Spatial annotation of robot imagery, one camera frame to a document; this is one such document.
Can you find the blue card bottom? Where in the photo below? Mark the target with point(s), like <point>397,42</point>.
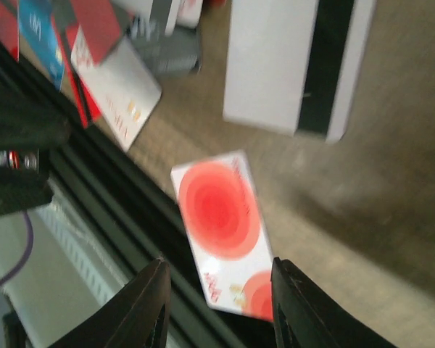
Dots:
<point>34,22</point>

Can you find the light blue slotted rail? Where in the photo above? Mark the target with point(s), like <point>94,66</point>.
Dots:
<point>98,270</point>

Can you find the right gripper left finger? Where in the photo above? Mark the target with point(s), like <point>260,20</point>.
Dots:
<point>137,316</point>

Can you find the black aluminium frame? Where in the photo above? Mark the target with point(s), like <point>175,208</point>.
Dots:
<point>131,213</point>

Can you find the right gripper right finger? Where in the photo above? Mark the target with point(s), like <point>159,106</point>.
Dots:
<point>305,316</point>

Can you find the white card bottom centre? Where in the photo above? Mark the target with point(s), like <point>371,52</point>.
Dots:
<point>122,87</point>

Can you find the white card red circle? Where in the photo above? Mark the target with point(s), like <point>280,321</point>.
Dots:
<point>227,234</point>

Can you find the red card in pile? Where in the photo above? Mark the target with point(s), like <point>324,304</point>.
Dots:
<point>103,24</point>

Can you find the white magnetic stripe card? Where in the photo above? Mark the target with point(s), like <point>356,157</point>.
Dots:
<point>293,65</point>

